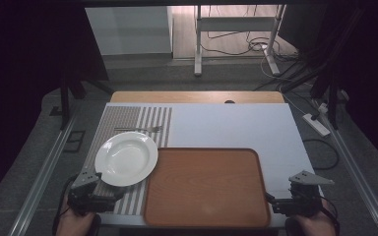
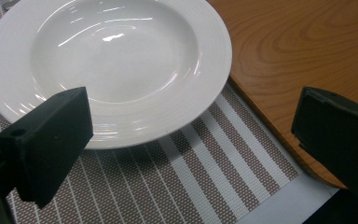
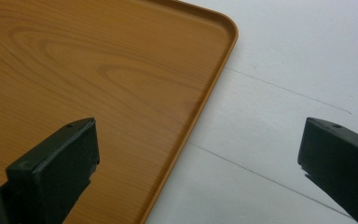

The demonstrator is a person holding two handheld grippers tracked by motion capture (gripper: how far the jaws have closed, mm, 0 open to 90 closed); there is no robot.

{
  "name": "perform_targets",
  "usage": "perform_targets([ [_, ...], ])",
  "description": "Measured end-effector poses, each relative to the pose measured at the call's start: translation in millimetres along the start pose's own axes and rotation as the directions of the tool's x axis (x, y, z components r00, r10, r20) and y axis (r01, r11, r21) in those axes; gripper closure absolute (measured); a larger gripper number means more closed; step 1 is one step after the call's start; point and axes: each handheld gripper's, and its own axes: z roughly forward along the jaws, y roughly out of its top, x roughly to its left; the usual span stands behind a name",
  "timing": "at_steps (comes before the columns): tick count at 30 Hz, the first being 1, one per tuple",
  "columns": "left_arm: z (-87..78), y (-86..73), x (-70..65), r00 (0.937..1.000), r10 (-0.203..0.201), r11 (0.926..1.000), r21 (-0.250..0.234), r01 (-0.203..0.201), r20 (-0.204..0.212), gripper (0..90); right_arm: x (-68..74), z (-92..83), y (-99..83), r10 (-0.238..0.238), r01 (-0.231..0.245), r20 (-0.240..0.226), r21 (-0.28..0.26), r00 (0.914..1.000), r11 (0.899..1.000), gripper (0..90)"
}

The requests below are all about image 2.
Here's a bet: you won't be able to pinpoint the wooden board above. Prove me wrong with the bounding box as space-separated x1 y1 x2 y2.
207 0 358 189

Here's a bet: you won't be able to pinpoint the striped woven placemat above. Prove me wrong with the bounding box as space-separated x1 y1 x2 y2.
0 0 303 224

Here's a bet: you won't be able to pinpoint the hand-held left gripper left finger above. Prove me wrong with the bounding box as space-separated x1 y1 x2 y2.
0 86 94 224

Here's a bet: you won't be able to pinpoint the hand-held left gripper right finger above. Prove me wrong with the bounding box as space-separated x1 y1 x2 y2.
291 86 358 224

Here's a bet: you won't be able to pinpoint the white ceramic plate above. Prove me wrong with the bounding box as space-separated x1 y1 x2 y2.
0 0 233 150

